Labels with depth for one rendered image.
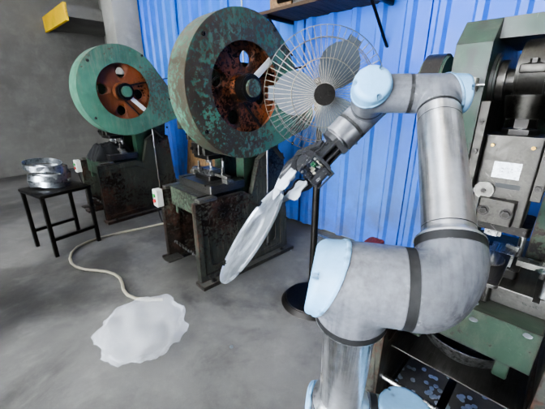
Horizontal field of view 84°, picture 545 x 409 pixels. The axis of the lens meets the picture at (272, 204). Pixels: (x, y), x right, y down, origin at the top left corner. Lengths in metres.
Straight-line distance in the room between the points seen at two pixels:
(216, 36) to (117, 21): 3.83
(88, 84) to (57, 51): 3.68
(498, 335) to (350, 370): 0.72
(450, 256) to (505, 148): 0.77
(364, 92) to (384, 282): 0.36
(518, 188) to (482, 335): 0.47
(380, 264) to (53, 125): 6.65
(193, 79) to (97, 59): 1.74
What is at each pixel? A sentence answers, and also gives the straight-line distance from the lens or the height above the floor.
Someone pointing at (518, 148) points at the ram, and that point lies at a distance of 1.19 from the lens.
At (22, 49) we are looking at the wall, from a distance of 6.85.
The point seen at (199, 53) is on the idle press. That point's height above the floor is 1.49.
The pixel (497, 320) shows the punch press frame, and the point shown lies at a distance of 1.20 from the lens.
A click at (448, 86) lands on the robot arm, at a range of 0.67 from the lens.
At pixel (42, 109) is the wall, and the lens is 6.83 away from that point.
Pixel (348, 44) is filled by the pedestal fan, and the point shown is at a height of 1.51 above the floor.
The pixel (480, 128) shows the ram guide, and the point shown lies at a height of 1.19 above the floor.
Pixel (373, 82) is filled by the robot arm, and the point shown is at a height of 1.31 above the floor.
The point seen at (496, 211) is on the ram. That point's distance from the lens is 1.20.
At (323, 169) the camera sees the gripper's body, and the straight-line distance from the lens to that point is 0.72.
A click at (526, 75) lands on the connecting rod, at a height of 1.34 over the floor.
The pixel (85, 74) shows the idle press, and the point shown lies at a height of 1.47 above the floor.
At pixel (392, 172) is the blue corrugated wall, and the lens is 2.61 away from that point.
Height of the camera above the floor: 1.28
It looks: 20 degrees down
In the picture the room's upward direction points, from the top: straight up
